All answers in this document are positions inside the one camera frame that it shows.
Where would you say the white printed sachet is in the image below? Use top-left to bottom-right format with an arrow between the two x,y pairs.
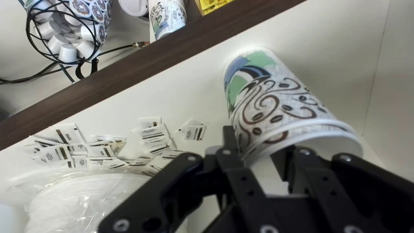
136,115 -> 174,144
25,136 -> 73,167
177,117 -> 210,143
88,133 -> 128,159
55,123 -> 89,158

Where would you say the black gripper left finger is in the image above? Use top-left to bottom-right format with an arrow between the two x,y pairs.
97,126 -> 277,233

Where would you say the white shelved wall cabinet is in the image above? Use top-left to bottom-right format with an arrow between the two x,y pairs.
0,0 -> 414,233

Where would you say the wire coffee pod carousel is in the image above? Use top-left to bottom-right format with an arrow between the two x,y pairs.
17,0 -> 114,66

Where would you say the tall wrapped plate stack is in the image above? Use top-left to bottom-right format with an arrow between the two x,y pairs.
0,166 -> 183,233

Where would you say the stack of paper cups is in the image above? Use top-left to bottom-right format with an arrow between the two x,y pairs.
148,0 -> 188,43

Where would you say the yellow sweetener packet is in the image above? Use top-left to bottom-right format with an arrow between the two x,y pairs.
193,0 -> 236,17

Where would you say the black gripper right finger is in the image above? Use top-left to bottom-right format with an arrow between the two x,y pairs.
271,145 -> 414,233

